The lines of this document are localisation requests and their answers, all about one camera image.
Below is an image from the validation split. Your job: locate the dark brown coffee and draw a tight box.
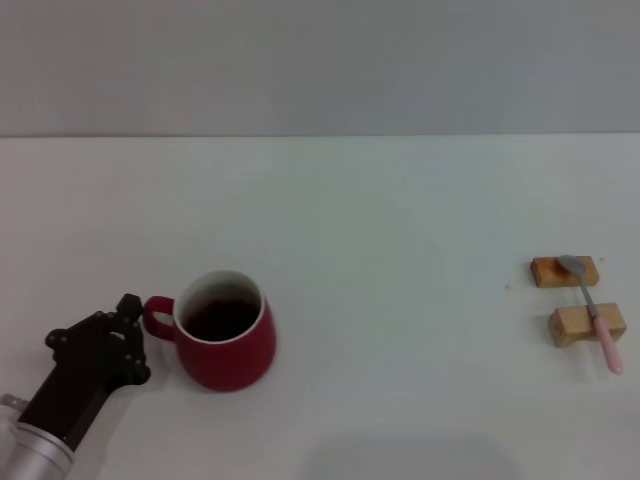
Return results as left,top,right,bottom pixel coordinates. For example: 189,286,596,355
179,296,262,344

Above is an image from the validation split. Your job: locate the pale wooden block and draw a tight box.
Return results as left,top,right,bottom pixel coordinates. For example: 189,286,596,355
547,302,628,349

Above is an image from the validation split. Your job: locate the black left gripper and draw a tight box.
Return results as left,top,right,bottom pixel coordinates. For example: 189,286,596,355
17,293,153,449

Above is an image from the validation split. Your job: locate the pink handled metal spoon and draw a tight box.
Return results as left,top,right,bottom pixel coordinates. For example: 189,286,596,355
557,254,625,375

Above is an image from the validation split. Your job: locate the red ceramic cup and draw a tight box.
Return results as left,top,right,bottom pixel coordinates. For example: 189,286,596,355
141,269,277,393

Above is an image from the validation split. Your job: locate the orange stained wooden block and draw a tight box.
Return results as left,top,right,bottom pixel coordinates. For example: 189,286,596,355
529,255,600,289

